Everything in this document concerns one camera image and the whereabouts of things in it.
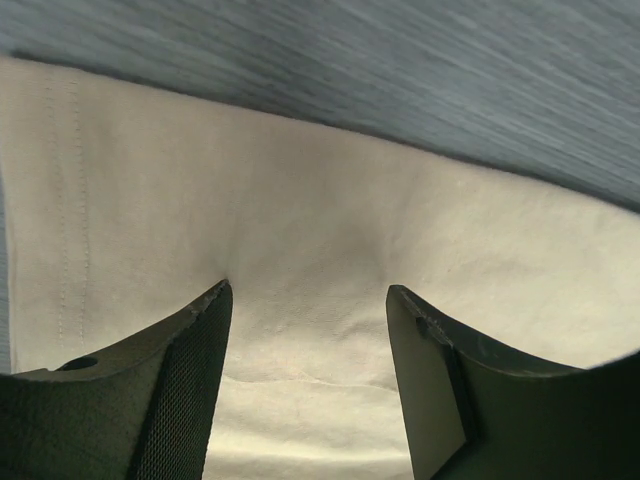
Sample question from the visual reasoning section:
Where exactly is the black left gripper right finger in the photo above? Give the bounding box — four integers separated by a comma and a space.
386, 285, 639, 480

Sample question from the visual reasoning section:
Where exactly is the beige t-shirt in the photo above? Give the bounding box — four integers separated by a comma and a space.
1, 58, 639, 479

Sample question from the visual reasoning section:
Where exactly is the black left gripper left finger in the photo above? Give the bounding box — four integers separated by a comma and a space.
1, 280, 233, 479

